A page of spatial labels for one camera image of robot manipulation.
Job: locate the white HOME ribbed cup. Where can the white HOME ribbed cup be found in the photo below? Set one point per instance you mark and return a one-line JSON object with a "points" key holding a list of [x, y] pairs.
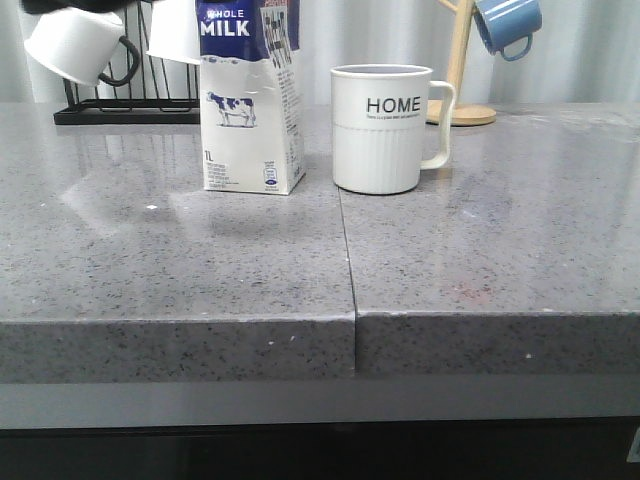
{"points": [[378, 114]]}

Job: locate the white mug black handle left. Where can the white mug black handle left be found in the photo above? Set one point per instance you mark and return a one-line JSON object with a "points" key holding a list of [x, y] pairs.
{"points": [[78, 45]]}

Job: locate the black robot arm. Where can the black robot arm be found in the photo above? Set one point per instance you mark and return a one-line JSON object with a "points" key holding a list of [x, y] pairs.
{"points": [[41, 7]]}

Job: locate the white mug black handle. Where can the white mug black handle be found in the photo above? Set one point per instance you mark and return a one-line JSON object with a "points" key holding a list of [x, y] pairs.
{"points": [[78, 45], [173, 32]]}

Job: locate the white blue milk carton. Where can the white blue milk carton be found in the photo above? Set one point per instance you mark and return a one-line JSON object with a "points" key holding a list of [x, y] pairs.
{"points": [[250, 96]]}

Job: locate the black wire mug rack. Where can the black wire mug rack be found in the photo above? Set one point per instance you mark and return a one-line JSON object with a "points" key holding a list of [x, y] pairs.
{"points": [[162, 91]]}

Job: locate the white mug black handle right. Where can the white mug black handle right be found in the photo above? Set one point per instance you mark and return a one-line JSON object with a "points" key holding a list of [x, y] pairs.
{"points": [[173, 32]]}

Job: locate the blue enamel mug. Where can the blue enamel mug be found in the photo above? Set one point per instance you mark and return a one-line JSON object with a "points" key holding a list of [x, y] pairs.
{"points": [[501, 23]]}

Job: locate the wooden mug tree stand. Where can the wooden mug tree stand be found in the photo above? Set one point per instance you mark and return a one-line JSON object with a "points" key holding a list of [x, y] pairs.
{"points": [[464, 115]]}

